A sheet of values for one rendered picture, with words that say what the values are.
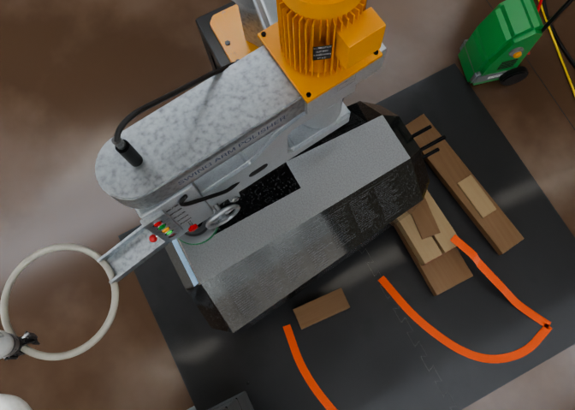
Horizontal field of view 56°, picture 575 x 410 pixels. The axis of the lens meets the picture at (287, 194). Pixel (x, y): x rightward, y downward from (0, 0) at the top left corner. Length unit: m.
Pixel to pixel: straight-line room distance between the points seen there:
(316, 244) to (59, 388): 1.78
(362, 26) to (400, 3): 2.46
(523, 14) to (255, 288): 2.07
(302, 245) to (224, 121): 1.00
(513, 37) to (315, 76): 1.85
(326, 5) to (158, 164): 0.68
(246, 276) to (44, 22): 2.49
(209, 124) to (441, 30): 2.47
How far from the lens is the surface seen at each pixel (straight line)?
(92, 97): 3.81
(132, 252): 2.42
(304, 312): 3.07
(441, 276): 3.21
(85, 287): 3.48
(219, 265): 2.43
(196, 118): 1.67
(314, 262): 2.56
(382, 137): 2.57
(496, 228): 3.36
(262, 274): 2.49
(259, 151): 1.89
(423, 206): 3.15
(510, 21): 3.35
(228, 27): 2.89
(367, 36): 1.46
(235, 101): 1.67
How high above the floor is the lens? 3.20
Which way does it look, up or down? 75 degrees down
